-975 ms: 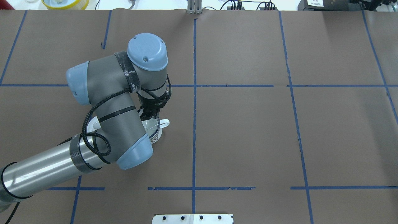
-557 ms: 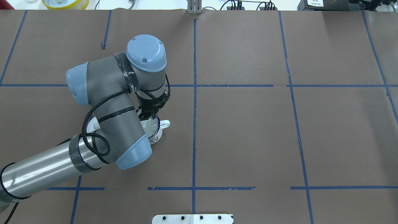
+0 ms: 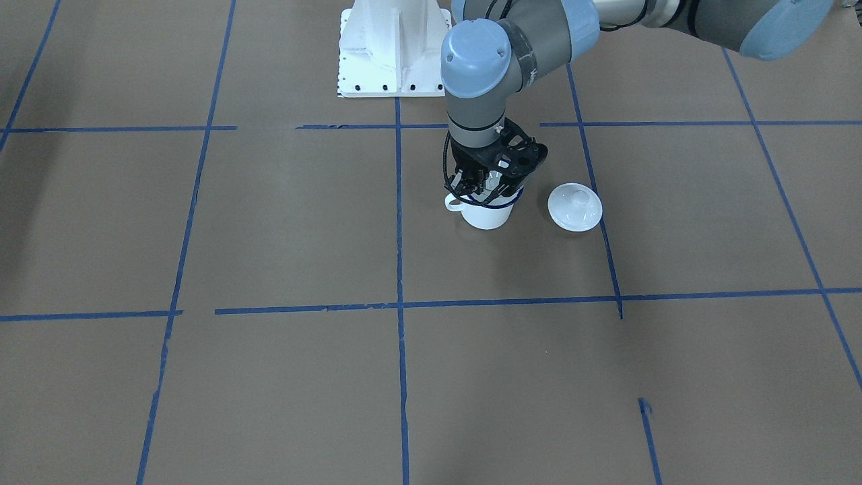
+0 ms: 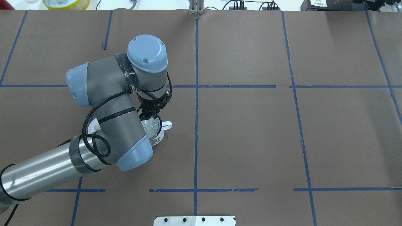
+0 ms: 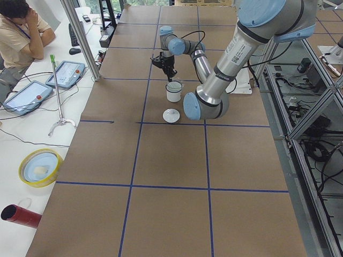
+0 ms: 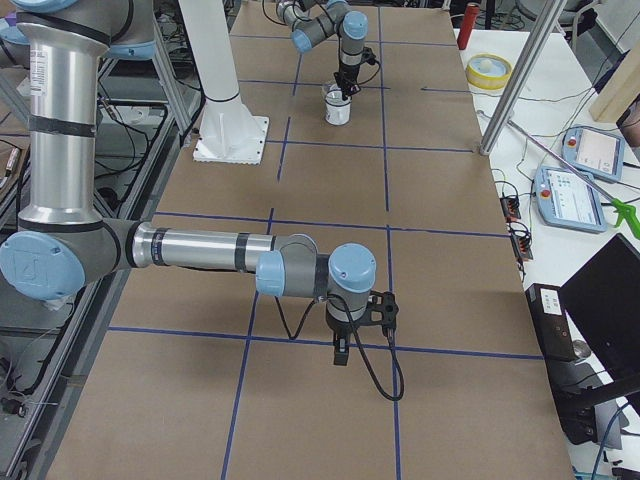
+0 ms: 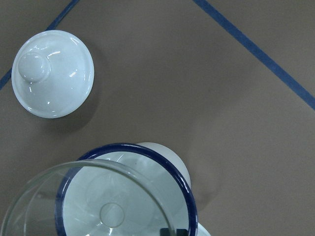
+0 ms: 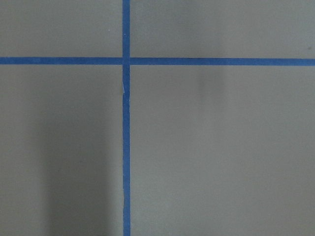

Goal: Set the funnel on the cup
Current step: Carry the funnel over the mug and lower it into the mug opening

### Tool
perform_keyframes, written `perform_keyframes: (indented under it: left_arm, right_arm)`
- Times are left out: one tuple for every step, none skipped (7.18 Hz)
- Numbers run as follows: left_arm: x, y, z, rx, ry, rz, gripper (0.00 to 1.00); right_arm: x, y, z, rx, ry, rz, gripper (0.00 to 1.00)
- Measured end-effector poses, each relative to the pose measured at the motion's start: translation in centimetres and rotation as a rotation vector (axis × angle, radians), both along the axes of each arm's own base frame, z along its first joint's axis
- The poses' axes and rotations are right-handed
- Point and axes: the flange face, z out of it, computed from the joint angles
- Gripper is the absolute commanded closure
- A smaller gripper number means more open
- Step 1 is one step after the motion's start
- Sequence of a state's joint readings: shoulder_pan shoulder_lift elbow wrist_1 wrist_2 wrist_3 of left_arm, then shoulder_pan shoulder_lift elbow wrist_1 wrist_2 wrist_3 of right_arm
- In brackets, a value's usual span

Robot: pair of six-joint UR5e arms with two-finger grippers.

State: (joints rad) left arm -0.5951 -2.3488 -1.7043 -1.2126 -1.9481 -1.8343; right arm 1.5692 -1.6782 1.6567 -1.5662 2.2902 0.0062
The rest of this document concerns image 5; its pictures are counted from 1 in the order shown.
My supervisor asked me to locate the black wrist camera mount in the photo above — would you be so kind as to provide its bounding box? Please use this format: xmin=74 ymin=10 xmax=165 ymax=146
xmin=151 ymin=51 xmax=164 ymax=69

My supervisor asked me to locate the near teach pendant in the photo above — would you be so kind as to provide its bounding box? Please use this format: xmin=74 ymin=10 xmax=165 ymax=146
xmin=3 ymin=80 xmax=53 ymax=116

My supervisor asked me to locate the red cylinder bottle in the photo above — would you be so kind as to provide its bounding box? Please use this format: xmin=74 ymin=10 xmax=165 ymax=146
xmin=1 ymin=205 xmax=42 ymax=229

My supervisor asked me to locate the seated person beige shirt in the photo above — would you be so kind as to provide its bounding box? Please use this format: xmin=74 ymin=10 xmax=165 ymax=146
xmin=1 ymin=0 xmax=55 ymax=103

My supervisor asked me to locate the aluminium frame rack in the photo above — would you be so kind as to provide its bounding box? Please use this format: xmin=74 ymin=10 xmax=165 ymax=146
xmin=250 ymin=34 xmax=342 ymax=256

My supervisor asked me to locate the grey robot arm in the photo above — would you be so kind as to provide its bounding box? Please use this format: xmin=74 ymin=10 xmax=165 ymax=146
xmin=152 ymin=1 xmax=317 ymax=120

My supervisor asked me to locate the yellow tape roll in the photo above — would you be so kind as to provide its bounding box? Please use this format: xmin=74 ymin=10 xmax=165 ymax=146
xmin=18 ymin=148 xmax=64 ymax=188

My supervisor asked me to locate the black keyboard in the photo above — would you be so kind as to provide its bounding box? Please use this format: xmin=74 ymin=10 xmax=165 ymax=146
xmin=68 ymin=24 xmax=79 ymax=47

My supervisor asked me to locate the black computer mouse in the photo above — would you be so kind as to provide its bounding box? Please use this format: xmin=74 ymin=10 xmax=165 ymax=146
xmin=69 ymin=48 xmax=81 ymax=55

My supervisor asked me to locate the teach pendant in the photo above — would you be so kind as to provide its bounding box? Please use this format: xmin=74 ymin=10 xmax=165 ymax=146
xmin=53 ymin=61 xmax=86 ymax=89
xmin=3 ymin=80 xmax=53 ymax=116

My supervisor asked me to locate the metal reacher grabber green handle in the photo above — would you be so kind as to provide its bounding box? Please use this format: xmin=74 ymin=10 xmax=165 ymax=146
xmin=48 ymin=54 xmax=77 ymax=137

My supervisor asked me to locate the white enamel mug blue rim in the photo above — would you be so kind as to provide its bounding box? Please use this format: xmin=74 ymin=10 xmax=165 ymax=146
xmin=166 ymin=91 xmax=182 ymax=103

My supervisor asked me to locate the far teach pendant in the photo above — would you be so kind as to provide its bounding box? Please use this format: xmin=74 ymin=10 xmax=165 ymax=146
xmin=53 ymin=61 xmax=86 ymax=89

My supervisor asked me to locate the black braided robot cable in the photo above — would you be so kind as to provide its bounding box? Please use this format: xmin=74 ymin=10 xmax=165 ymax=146
xmin=175 ymin=31 xmax=207 ymax=84

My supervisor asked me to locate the aluminium frame post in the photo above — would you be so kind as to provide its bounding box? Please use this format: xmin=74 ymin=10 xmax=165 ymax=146
xmin=60 ymin=0 xmax=101 ymax=81

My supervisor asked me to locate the clear glass funnel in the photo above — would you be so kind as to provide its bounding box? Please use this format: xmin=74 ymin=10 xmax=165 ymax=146
xmin=166 ymin=80 xmax=184 ymax=93

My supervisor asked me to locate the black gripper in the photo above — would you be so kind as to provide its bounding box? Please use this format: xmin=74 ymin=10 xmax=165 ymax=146
xmin=160 ymin=55 xmax=177 ymax=82

